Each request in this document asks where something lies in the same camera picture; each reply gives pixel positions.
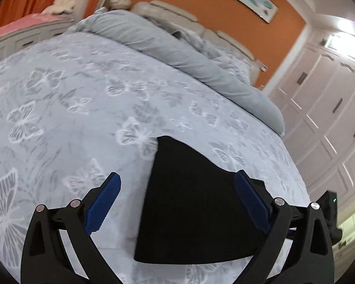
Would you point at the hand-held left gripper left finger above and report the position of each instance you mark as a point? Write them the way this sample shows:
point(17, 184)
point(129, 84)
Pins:
point(102, 202)

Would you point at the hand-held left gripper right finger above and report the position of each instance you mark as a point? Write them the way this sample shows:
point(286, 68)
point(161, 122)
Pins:
point(253, 202)

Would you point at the black pants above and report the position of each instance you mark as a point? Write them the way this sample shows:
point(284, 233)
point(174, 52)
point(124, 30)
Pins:
point(192, 213)

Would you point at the white wardrobe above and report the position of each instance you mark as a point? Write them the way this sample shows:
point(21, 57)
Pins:
point(325, 118)

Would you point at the bed with butterfly sheet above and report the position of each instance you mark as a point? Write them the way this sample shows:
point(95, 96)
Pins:
point(77, 109)

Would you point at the butterfly print pillow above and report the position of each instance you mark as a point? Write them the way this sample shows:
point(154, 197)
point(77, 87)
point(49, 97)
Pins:
point(213, 47)

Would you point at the grey duvet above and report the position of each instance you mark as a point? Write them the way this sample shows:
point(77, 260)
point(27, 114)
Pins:
point(177, 53)

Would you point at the white drawer cabinet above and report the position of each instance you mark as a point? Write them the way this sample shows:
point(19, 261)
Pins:
point(26, 40)

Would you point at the grey pillow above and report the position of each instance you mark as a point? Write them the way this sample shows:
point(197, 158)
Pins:
point(177, 34)

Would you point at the pink bench cushion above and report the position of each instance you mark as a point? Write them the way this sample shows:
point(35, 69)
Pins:
point(23, 25)

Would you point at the white flower plush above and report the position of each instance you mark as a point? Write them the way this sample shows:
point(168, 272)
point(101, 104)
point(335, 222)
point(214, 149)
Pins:
point(62, 5)

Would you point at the white flower table lamp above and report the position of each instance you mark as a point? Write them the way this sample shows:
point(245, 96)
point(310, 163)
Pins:
point(121, 1)

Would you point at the wall switch panel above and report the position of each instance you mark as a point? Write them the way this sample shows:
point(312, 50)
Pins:
point(263, 66)

